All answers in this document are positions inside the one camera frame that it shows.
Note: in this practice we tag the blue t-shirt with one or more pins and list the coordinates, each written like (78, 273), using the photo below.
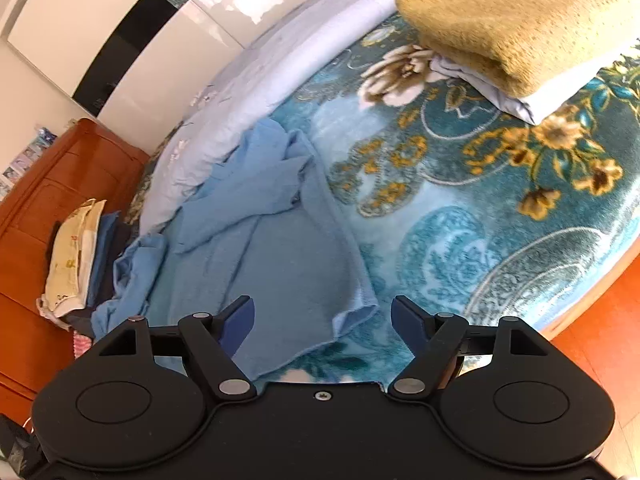
(265, 225)

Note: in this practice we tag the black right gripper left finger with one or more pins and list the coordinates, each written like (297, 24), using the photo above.
(211, 342)

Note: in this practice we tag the light blue floral quilt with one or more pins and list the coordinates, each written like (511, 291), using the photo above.
(250, 88)

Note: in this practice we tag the crumpled blue garment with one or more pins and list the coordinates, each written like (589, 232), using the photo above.
(134, 275)

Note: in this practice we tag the orange wooden headboard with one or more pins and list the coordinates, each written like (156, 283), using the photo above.
(88, 161)

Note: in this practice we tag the teal floral bed blanket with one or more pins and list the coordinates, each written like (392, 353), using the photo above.
(459, 206)

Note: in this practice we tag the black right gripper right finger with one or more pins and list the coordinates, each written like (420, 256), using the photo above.
(434, 341)

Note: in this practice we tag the white glossy wardrobe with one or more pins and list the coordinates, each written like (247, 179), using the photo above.
(134, 65)

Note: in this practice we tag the folded white cloth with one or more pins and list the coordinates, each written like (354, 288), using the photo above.
(615, 73)

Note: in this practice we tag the dark blue folded garment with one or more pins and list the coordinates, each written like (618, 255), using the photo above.
(113, 237)

